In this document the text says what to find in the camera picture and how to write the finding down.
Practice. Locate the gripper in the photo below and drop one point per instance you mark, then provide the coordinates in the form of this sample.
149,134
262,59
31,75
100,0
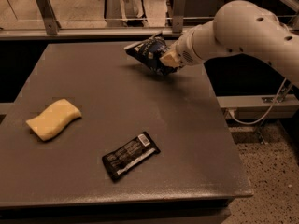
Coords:
183,54

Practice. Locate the blue chip bag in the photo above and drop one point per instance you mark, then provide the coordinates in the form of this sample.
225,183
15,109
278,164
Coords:
149,52

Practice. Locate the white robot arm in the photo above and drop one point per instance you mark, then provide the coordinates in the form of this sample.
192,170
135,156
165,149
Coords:
239,27

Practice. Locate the yellow sponge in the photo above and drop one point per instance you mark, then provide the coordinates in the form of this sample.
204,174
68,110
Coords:
53,119

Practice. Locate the black snack bar wrapper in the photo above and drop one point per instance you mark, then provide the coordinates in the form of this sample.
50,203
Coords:
122,160

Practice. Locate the horizontal metal rail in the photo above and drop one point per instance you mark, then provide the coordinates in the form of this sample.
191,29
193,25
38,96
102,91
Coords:
90,34

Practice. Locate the right metal rail bracket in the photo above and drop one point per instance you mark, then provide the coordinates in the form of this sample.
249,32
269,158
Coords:
178,15

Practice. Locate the metal rail bracket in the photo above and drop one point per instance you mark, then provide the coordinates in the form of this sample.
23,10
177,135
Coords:
178,15
47,11

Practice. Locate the left metal rail bracket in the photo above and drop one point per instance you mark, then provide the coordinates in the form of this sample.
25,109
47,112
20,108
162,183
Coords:
47,11

